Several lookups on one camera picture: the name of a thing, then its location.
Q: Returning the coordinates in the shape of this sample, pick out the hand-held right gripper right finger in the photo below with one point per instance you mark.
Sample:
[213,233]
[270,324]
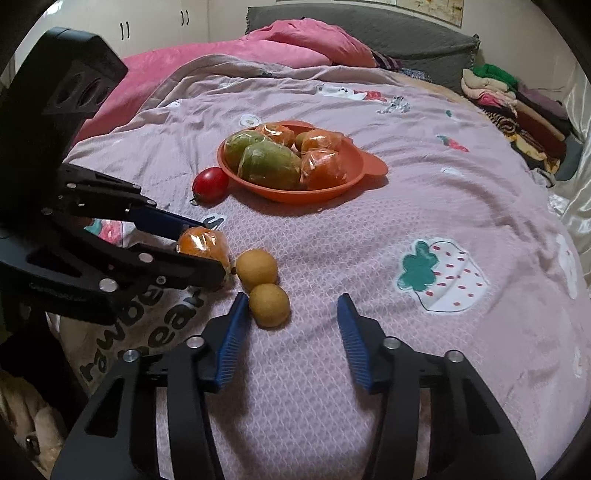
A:
[355,341]

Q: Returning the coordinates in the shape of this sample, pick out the floral wall painting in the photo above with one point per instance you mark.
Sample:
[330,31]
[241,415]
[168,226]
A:
[438,9]

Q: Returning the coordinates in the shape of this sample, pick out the grey padded headboard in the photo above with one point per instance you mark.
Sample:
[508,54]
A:
[415,41]

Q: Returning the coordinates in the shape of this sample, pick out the cream satin curtain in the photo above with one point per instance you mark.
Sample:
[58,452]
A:
[577,138]

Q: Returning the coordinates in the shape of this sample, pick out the orange bear-shaped plate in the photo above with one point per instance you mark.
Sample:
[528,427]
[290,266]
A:
[362,164]

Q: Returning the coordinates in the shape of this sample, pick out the plastic-wrapped orange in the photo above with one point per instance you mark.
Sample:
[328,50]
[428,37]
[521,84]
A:
[319,141]
[203,244]
[277,133]
[323,170]

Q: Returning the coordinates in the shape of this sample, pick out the small brown longan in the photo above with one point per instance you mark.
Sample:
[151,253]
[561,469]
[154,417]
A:
[301,139]

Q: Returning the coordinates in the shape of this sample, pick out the dark patterned cloth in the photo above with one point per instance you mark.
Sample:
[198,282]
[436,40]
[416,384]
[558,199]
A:
[388,61]

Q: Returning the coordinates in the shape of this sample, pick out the plastic-wrapped green fruit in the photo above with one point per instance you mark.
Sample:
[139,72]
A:
[240,147]

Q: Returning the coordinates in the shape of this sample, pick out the pink duvet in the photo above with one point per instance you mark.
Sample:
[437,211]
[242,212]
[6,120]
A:
[231,50]

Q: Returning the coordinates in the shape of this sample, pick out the green pear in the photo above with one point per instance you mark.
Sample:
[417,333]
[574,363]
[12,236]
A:
[272,165]

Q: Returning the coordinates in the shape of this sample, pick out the yellow-brown longan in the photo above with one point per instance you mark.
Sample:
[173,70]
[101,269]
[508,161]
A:
[256,267]
[269,305]

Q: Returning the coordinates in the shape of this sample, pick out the stack of folded clothes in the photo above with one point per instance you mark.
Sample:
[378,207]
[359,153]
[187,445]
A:
[531,120]

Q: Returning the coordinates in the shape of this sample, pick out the white wardrobe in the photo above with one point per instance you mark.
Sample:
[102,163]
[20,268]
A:
[152,23]

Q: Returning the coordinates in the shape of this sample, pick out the red tomato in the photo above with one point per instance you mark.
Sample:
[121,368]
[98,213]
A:
[210,184]

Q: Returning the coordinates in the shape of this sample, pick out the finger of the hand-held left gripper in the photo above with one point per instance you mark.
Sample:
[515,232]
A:
[194,272]
[157,222]

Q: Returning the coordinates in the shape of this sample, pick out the cream bed sheet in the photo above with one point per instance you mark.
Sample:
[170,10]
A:
[429,85]

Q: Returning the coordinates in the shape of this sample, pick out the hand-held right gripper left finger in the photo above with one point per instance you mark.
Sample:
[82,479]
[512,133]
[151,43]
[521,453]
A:
[231,341]

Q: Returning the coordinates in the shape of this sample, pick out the cream fleece garment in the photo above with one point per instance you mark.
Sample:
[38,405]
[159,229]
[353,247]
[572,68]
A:
[23,415]

